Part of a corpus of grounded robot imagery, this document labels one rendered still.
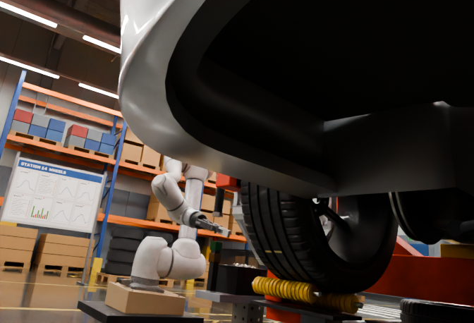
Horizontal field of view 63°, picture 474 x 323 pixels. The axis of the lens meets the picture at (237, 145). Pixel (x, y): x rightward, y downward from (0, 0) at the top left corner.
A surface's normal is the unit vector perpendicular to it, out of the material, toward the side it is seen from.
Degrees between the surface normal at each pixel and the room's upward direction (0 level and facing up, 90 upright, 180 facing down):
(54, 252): 90
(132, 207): 90
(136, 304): 90
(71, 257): 90
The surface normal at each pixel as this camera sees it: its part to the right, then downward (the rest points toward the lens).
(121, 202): 0.58, -0.18
